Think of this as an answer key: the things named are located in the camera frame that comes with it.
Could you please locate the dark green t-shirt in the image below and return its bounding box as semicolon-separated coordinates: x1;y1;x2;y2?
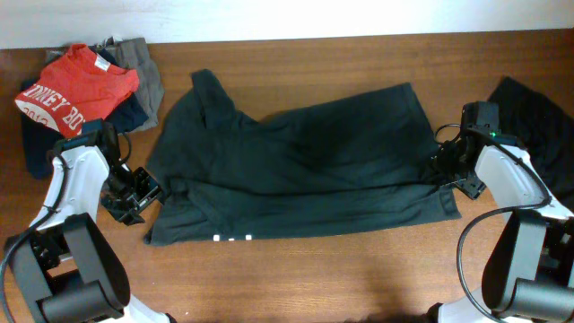
145;70;460;246

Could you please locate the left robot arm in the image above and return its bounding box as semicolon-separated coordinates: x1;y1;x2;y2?
1;119;174;323

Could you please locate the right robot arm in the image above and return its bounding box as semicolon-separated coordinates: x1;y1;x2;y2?
431;101;573;323

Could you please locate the black garment at right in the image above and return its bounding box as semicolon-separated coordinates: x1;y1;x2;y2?
488;77;573;209

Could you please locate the red folded printed t-shirt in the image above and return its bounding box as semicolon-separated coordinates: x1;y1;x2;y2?
14;44;139;138

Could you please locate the grey folded garment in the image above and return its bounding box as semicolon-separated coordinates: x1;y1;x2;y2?
45;37;166;135

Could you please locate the right black cable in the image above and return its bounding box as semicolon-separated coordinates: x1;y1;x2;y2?
433;123;553;323

